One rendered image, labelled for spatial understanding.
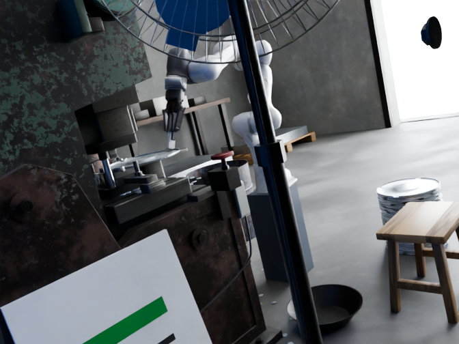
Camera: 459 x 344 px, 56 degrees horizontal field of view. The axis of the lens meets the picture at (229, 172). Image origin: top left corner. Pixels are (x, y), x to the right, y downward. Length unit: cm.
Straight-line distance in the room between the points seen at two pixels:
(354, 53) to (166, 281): 509
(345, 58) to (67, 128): 516
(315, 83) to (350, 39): 80
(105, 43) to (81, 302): 76
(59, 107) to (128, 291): 56
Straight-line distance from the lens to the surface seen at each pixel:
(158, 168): 165
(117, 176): 153
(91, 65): 140
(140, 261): 134
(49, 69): 135
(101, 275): 129
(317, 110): 653
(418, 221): 177
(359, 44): 607
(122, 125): 156
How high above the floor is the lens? 97
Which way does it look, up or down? 11 degrees down
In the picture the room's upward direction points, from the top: 14 degrees counter-clockwise
